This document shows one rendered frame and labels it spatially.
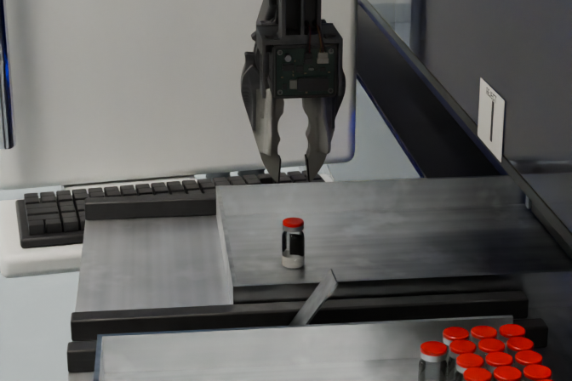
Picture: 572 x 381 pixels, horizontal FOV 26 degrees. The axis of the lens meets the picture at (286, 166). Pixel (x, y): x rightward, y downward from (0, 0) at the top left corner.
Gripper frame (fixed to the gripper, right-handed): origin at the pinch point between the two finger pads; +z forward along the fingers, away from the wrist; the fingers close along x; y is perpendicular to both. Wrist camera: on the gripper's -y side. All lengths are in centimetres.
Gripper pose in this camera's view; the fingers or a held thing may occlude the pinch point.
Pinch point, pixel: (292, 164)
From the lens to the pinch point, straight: 117.9
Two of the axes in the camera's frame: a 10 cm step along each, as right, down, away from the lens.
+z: 0.0, 9.5, 3.3
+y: 1.1, 3.2, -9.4
